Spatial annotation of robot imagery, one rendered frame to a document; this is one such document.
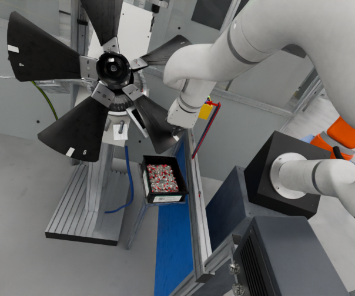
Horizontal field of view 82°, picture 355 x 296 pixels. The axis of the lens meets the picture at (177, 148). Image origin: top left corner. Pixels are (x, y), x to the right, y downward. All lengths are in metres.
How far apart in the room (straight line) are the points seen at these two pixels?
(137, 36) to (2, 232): 1.44
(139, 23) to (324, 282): 1.16
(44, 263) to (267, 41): 1.59
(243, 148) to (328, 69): 1.79
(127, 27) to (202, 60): 0.74
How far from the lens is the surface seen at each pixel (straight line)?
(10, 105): 2.13
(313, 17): 0.32
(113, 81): 0.80
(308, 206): 1.04
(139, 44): 1.16
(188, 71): 0.52
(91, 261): 1.63
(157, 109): 0.86
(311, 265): 0.45
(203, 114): 1.19
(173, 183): 0.94
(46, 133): 0.82
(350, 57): 0.31
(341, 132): 4.33
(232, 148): 2.05
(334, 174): 0.74
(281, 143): 0.96
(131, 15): 1.22
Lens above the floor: 1.52
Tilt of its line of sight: 37 degrees down
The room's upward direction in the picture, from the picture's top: 23 degrees clockwise
